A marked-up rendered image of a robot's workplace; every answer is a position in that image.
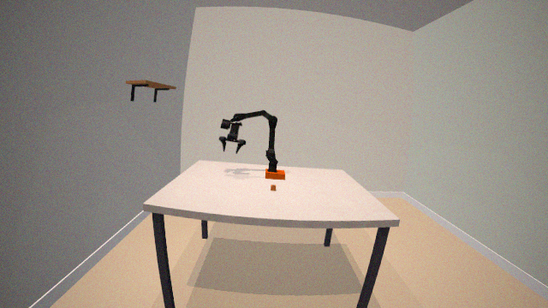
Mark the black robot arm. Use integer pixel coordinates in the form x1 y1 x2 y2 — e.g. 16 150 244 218
221 110 278 173

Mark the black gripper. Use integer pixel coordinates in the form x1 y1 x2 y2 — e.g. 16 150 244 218
219 130 246 153

